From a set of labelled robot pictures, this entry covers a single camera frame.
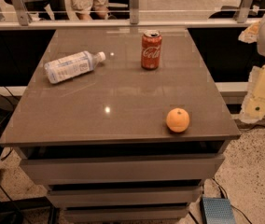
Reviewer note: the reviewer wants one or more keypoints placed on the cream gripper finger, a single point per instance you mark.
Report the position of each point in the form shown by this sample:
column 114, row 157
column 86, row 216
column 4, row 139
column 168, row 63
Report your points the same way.
column 253, row 106
column 250, row 34

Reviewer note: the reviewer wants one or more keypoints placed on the red coke can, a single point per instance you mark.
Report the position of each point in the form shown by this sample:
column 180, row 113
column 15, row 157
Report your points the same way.
column 151, row 46

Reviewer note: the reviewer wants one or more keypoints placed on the orange fruit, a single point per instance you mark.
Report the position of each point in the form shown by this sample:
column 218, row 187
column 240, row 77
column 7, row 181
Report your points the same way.
column 177, row 120

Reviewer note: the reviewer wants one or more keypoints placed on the top grey drawer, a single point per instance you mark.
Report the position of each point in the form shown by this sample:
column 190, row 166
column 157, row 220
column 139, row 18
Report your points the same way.
column 121, row 169

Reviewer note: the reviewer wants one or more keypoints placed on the grey drawer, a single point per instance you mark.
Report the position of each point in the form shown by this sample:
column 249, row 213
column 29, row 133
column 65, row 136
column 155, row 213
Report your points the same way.
column 115, row 197
column 121, row 169
column 125, row 214

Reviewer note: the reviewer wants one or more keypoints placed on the blue box on floor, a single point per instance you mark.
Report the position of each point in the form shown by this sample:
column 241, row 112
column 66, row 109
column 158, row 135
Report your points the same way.
column 216, row 211

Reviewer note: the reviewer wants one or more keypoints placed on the middle grey drawer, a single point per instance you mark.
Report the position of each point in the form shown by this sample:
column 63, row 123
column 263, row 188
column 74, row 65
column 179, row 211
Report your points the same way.
column 115, row 197

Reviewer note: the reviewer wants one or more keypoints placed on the bottom grey drawer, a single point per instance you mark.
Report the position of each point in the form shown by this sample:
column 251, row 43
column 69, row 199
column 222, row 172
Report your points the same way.
column 125, row 214

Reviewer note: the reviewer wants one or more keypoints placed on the person in beige shorts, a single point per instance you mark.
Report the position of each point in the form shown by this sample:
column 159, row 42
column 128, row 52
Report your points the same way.
column 83, row 8

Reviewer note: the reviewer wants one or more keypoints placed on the grey drawer cabinet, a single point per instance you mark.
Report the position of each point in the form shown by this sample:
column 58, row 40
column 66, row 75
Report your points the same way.
column 120, row 108

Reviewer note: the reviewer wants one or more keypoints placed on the clear plastic water bottle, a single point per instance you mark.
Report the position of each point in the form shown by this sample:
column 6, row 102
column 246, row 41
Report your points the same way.
column 72, row 66

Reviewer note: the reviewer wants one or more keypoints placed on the metal glass railing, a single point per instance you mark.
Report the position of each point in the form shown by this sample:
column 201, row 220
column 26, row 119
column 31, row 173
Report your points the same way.
column 210, row 13

